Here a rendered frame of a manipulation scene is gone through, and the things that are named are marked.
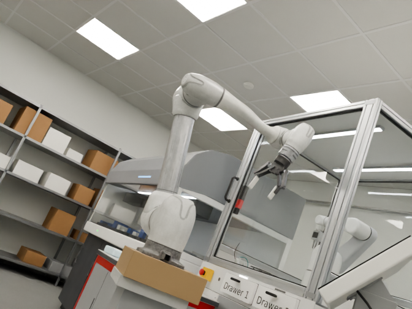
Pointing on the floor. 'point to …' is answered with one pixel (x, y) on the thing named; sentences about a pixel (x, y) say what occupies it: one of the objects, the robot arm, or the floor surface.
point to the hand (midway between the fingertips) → (260, 191)
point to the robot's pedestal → (140, 295)
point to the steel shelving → (59, 159)
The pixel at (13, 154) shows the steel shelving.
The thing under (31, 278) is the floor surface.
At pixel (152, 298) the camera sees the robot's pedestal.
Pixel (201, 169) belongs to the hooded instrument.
